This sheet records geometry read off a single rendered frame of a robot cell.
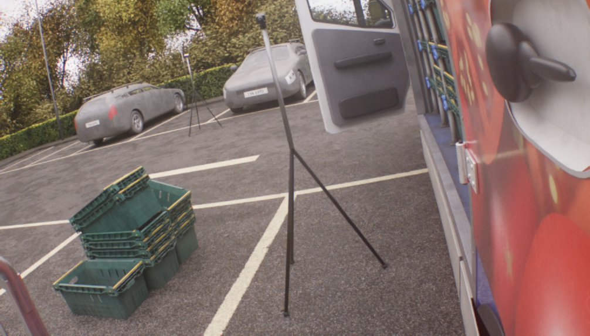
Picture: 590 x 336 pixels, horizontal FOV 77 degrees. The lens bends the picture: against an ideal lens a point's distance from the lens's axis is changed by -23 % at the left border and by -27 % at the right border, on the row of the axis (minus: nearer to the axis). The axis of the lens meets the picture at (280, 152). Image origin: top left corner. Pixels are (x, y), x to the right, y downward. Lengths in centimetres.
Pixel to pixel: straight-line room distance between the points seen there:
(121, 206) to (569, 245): 276
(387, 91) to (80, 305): 330
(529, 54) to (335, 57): 389
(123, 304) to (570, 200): 265
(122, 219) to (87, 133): 1012
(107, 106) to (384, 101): 922
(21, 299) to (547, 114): 73
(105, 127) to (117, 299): 1003
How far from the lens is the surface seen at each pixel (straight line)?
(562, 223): 43
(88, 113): 1297
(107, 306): 291
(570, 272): 43
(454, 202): 173
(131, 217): 295
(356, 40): 439
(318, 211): 378
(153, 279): 310
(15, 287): 70
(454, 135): 248
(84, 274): 336
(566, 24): 41
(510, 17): 56
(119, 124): 1251
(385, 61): 453
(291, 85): 1037
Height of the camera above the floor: 130
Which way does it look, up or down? 12 degrees down
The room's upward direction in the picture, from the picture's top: 13 degrees counter-clockwise
